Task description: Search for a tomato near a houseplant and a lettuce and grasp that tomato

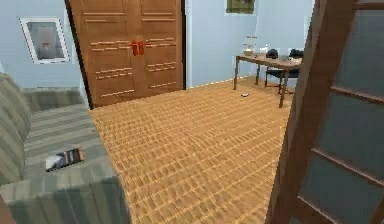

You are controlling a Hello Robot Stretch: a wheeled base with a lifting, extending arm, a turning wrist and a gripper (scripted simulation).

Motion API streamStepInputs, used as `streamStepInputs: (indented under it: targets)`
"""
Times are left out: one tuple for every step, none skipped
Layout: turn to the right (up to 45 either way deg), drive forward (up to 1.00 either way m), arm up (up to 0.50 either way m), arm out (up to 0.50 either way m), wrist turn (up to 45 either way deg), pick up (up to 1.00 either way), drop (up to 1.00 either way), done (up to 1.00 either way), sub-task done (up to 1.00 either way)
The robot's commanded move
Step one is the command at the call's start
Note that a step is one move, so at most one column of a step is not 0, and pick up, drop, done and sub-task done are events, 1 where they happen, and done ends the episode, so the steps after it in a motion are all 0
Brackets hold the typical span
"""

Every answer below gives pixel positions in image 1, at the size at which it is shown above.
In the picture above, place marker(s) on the brown door with glass panes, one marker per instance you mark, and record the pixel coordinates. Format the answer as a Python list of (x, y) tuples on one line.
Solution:
[(340, 126)]

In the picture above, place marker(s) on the brown wooden wardrobe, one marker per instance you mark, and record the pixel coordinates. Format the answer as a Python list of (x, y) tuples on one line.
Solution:
[(130, 50)]

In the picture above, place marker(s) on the small pale object on floor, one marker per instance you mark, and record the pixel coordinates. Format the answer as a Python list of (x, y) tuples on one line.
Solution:
[(245, 95)]

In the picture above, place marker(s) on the dark book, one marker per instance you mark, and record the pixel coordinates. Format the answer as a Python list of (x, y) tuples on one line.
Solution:
[(65, 159)]

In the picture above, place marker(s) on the white framed picture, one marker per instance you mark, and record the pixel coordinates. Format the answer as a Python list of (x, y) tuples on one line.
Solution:
[(45, 40)]

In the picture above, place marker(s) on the green framed picture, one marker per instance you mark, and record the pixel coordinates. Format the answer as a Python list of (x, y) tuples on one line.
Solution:
[(240, 6)]

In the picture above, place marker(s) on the grey-green striped sofa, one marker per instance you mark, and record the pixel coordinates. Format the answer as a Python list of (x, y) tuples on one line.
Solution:
[(60, 133)]

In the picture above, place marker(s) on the black round object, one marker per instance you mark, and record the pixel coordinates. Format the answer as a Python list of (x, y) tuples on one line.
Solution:
[(272, 53)]

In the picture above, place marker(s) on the pale glass vase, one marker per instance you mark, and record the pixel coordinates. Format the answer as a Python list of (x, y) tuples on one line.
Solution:
[(248, 48)]

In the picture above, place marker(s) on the dark blue chair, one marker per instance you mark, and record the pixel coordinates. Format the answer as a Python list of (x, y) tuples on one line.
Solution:
[(283, 74)]

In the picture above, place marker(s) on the brown wooden table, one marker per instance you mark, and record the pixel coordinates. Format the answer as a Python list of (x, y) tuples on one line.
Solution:
[(266, 63)]

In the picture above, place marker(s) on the black lumpy object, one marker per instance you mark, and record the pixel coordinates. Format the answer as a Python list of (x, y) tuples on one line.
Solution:
[(296, 53)]

